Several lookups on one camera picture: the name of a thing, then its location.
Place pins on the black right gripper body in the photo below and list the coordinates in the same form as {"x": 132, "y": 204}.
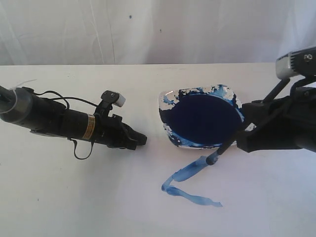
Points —
{"x": 299, "y": 120}

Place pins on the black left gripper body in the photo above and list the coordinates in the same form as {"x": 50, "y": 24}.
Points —
{"x": 112, "y": 132}

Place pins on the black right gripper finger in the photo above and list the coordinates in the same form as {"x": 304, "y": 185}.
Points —
{"x": 272, "y": 136}
{"x": 257, "y": 111}

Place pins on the black paintbrush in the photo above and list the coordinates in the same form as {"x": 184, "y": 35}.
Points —
{"x": 222, "y": 150}

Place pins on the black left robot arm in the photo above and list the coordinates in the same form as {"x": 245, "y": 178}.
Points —
{"x": 48, "y": 117}

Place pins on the blue painted triangle mark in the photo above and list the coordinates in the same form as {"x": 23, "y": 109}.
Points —
{"x": 181, "y": 183}

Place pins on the square white plate blue paint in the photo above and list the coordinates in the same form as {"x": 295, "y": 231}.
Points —
{"x": 200, "y": 117}

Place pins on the white backdrop sheet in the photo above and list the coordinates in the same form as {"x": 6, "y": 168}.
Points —
{"x": 73, "y": 32}

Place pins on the left wrist camera white front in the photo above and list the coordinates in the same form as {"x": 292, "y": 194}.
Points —
{"x": 108, "y": 100}

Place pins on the right wrist camera grey front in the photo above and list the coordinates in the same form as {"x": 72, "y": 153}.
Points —
{"x": 299, "y": 62}

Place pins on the white cable tie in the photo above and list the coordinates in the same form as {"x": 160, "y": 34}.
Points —
{"x": 21, "y": 84}

